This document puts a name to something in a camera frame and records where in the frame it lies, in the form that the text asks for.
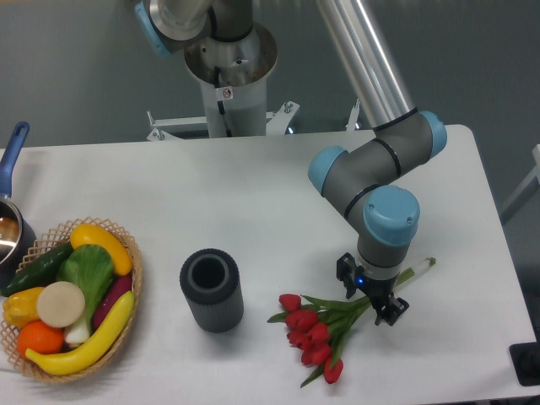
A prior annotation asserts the orange fruit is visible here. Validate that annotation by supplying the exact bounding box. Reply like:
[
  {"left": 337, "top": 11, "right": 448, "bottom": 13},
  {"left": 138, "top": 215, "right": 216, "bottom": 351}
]
[{"left": 17, "top": 321, "right": 64, "bottom": 359}]

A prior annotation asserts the yellow banana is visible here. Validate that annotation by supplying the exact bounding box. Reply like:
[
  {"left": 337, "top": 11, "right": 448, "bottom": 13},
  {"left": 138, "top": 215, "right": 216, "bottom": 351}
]
[{"left": 25, "top": 291, "right": 135, "bottom": 376}]

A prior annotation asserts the yellow bell pepper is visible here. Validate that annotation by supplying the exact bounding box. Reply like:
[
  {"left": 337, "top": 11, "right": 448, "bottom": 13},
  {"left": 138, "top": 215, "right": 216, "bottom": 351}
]
[{"left": 3, "top": 287, "right": 45, "bottom": 328}]

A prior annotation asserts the yellow squash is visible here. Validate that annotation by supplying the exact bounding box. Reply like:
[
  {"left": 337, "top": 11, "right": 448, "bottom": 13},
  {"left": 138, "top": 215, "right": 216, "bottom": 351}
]
[{"left": 70, "top": 223, "right": 132, "bottom": 276}]

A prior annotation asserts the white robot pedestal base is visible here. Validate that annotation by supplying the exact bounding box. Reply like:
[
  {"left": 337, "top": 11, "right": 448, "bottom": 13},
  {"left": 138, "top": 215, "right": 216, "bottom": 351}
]
[{"left": 147, "top": 23, "right": 300, "bottom": 141}]

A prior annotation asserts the dark grey ribbed vase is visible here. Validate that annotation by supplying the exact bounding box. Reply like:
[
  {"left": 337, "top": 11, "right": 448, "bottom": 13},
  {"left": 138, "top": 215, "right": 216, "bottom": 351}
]
[{"left": 179, "top": 248, "right": 244, "bottom": 333}]

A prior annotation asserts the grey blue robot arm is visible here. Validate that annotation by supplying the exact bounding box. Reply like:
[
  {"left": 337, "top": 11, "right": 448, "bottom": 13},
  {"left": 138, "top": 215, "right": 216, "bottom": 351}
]
[{"left": 135, "top": 1, "right": 447, "bottom": 324}]

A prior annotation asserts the black device at edge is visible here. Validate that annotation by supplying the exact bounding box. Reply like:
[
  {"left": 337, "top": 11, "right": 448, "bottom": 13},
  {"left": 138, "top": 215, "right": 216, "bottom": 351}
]
[{"left": 509, "top": 342, "right": 539, "bottom": 386}]

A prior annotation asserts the dark green cucumber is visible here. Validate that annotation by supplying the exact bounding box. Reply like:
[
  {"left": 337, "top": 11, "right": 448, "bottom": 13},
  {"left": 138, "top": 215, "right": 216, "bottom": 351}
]
[{"left": 1, "top": 243, "right": 73, "bottom": 297}]

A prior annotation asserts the woven wicker basket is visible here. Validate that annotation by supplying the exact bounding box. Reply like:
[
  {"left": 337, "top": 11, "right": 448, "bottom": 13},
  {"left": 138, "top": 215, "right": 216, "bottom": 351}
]
[{"left": 1, "top": 217, "right": 143, "bottom": 384}]

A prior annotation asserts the purple sweet potato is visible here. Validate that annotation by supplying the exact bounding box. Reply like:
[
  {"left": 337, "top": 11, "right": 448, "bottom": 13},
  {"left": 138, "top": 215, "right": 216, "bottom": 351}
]
[{"left": 92, "top": 275, "right": 132, "bottom": 331}]

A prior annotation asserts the beige round disc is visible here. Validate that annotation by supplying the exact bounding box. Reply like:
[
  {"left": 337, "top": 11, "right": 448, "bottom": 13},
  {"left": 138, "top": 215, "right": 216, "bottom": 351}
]
[{"left": 36, "top": 281, "right": 85, "bottom": 328}]

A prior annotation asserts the blue handled saucepan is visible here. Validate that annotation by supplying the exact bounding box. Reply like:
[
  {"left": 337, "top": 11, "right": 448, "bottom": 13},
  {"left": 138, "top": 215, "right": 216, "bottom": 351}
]
[{"left": 1, "top": 121, "right": 35, "bottom": 288}]

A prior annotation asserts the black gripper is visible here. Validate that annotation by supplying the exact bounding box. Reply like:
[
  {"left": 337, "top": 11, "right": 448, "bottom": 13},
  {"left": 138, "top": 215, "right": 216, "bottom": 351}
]
[{"left": 336, "top": 252, "right": 409, "bottom": 326}]

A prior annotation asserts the green lettuce leaf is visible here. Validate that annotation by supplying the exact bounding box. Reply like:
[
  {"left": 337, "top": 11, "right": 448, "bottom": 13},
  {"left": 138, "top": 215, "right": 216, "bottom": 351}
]
[{"left": 56, "top": 245, "right": 114, "bottom": 348}]

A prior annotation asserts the red tulip bouquet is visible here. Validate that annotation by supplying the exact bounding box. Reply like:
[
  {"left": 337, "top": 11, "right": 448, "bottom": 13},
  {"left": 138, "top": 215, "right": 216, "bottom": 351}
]
[{"left": 267, "top": 256, "right": 437, "bottom": 389}]

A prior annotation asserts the white frame at right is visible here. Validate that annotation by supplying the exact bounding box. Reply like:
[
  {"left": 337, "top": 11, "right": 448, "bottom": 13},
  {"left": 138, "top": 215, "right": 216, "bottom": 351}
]
[{"left": 499, "top": 144, "right": 539, "bottom": 226}]

